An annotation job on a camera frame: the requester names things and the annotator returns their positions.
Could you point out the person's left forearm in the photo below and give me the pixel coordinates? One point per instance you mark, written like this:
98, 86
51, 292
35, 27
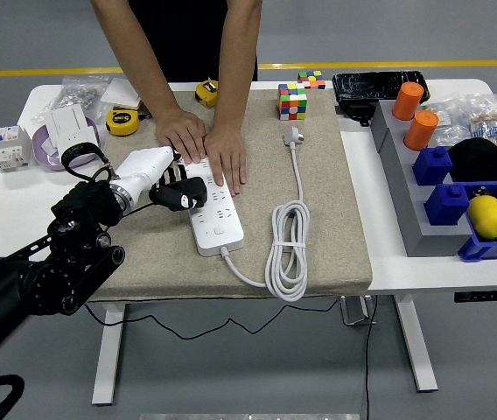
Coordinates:
237, 52

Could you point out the blue block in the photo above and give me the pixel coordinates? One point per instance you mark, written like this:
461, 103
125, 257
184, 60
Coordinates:
446, 205
432, 167

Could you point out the black desk control panel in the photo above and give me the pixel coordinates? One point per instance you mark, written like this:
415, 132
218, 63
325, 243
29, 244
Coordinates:
489, 296

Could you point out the purple bowl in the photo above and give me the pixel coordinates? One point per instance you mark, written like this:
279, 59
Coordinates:
40, 153

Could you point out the yellow lemon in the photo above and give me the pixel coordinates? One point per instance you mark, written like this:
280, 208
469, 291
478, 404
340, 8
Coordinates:
488, 218

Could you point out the small colourful puzzle cube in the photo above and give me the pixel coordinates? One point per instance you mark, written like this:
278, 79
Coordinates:
312, 80

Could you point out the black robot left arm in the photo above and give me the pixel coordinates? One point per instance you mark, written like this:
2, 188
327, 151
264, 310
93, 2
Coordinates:
21, 280

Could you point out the clear bag of screws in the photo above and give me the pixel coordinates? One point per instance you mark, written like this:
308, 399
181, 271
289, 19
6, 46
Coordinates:
75, 94

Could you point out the black plug adapter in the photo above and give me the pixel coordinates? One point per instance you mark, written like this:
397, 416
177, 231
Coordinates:
196, 188

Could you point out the white table leg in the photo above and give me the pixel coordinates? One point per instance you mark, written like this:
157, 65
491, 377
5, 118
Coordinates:
108, 359
419, 350

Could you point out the large colourful puzzle cube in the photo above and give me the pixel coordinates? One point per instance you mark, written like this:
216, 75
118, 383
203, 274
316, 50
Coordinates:
292, 102

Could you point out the person's left hand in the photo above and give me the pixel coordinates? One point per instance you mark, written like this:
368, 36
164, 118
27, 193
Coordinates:
226, 153

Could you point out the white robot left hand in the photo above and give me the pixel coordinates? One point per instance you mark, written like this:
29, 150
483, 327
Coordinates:
143, 168

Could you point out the clear plastic bag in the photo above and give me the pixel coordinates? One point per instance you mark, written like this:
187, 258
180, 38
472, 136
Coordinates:
447, 122

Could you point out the white wall socket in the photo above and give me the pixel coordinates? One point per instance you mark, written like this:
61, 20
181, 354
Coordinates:
73, 137

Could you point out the person's right forearm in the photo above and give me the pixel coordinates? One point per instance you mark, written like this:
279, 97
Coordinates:
132, 48

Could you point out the white circuit breaker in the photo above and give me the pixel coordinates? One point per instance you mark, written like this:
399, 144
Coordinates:
8, 149

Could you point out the clear bag of resistors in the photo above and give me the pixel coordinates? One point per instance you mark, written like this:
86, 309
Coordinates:
491, 120

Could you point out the white switch plate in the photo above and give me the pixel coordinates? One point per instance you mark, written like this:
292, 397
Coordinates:
69, 120

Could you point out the person's right hand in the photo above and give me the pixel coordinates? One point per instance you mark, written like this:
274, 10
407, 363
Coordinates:
183, 131

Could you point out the person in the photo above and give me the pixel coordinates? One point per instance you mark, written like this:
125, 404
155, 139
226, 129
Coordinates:
191, 35

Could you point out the white square switch panel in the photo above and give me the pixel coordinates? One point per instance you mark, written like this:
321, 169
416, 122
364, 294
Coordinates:
119, 93

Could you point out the grey-brown mat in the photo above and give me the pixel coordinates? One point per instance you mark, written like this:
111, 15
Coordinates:
165, 271

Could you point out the white power strip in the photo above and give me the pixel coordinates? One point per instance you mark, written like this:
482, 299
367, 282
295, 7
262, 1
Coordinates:
218, 232

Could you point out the blue storage bin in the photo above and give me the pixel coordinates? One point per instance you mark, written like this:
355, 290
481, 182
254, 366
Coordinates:
480, 251

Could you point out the black plastic tray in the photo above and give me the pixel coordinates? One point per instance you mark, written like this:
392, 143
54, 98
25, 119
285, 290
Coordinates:
371, 85

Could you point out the grey stepped block holder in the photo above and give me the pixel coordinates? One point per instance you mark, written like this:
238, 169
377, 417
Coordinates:
410, 210

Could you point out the black cloth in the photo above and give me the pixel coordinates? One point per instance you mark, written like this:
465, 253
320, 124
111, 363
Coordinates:
485, 162

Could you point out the orange cylinder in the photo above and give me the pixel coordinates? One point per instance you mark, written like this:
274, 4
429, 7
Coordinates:
407, 101
421, 131

